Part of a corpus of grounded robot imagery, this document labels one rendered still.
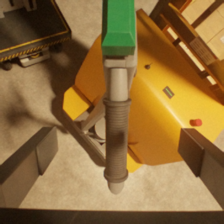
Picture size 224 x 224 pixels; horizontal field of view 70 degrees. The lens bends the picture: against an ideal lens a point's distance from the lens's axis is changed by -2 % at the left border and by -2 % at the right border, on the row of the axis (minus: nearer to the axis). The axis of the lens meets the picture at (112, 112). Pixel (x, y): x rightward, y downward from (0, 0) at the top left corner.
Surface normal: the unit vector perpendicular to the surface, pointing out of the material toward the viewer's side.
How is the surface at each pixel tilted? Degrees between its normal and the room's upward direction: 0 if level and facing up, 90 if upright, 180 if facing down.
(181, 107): 0
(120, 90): 27
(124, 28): 16
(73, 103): 22
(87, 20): 0
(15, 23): 0
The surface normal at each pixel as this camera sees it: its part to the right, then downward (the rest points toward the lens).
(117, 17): -0.01, -0.22
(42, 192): 0.27, -0.21
